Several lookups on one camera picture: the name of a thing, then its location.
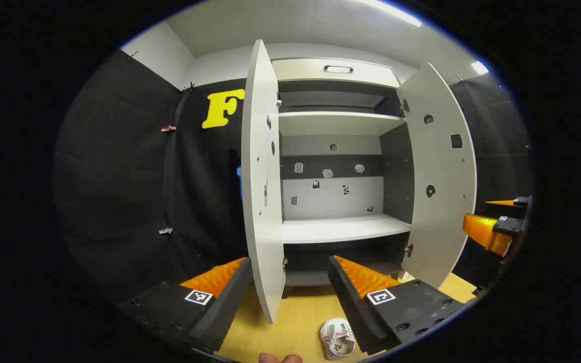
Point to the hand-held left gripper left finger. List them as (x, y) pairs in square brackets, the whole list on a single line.
[(222, 312)]

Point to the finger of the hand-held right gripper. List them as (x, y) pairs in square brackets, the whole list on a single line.
[(484, 232), (521, 206)]

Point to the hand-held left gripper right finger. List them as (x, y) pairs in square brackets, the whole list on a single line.
[(351, 312)]

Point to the white canvas shoe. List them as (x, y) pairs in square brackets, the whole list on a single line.
[(336, 338)]

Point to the white cabinet door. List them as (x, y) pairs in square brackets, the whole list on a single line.
[(442, 161), (260, 201)]

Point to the white shoe cabinet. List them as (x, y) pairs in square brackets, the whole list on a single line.
[(346, 229)]

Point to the silver cloth clip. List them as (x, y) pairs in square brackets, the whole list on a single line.
[(165, 231)]

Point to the small ceiling light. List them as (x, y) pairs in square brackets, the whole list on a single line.
[(479, 67)]

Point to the black backdrop cloth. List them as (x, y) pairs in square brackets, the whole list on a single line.
[(119, 176)]

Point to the pink cloth clip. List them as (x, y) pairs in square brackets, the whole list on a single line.
[(168, 129)]

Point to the long ceiling light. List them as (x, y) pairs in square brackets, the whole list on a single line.
[(394, 11)]

